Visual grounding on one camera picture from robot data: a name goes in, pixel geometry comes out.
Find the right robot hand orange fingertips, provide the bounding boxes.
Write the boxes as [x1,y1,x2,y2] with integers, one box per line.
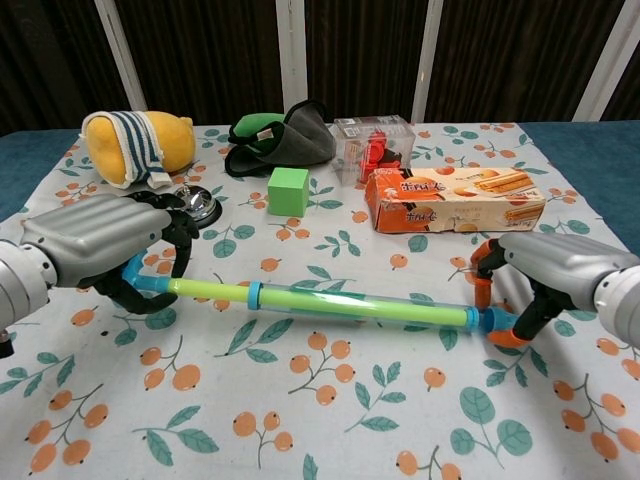
[469,233,639,349]

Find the silver call bell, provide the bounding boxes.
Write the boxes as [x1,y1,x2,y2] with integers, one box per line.
[172,184,217,224]

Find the green and grey cloth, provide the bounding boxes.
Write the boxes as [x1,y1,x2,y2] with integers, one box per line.
[223,99,337,179]

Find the floral print tablecloth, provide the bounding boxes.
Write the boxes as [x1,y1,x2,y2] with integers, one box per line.
[0,121,640,480]

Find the clear plastic box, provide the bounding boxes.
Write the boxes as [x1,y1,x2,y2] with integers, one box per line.
[332,114,417,187]

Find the orange biscuit box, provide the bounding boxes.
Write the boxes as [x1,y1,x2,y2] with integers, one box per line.
[363,166,547,235]

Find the blue green water pump toy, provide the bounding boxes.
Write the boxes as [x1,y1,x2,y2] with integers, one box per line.
[119,248,519,337]

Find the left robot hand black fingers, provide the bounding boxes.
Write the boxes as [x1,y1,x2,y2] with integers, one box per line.
[19,189,201,316]

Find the green cube block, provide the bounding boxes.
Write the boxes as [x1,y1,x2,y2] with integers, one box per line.
[266,167,310,217]

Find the white frame post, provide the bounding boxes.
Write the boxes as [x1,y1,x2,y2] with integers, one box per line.
[276,0,307,117]
[409,0,442,124]
[94,0,147,111]
[582,0,640,124]

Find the red plastic toy pieces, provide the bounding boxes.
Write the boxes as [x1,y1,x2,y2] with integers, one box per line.
[357,130,404,176]

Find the yellow plush toy striped shirt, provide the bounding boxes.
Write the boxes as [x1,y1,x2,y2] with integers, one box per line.
[81,110,196,190]

